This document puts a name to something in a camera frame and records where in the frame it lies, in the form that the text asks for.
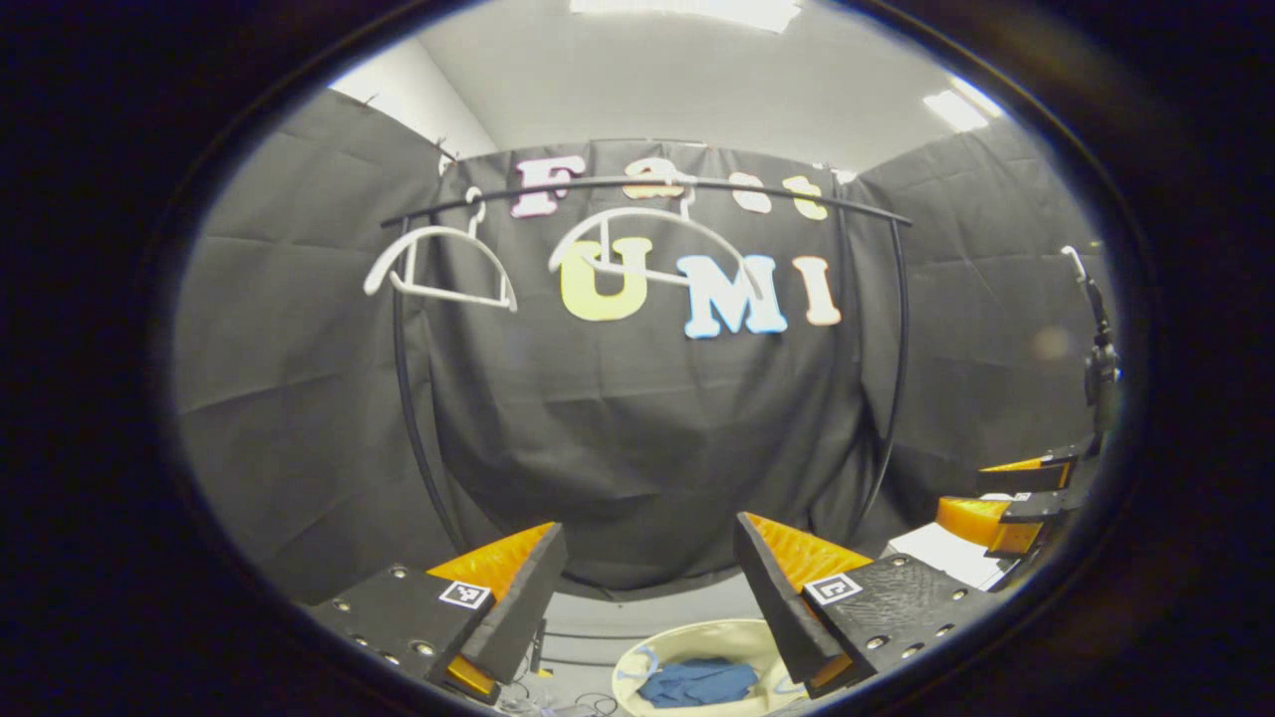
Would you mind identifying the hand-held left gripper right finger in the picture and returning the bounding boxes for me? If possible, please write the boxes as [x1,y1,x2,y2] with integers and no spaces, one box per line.
[734,511,1007,698]

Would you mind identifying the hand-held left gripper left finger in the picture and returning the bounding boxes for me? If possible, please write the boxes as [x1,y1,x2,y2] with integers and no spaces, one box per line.
[309,521,569,703]

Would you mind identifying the beige laundry hamper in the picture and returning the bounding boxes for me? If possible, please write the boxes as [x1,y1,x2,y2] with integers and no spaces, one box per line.
[610,617,810,717]

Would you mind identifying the blue corduroy jacket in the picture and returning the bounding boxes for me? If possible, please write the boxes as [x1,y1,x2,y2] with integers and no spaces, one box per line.
[636,655,763,710]

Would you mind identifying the white plastic hanger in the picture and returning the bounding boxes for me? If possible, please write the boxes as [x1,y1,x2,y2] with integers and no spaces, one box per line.
[362,189,519,313]
[546,184,768,302]

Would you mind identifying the black clothes rack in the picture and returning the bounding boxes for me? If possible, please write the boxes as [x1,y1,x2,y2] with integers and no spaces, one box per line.
[380,175,913,597]

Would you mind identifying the white board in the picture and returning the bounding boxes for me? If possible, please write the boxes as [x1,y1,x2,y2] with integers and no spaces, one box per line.
[885,521,1009,591]

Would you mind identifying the black backdrop cloth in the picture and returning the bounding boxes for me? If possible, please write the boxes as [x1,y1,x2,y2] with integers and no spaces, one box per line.
[174,88,1107,606]

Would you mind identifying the large ceiling light panel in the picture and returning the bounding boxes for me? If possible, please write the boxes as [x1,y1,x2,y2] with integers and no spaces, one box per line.
[568,0,804,34]

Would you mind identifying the floor cables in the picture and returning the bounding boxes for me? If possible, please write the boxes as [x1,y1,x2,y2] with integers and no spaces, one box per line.
[493,662,624,717]

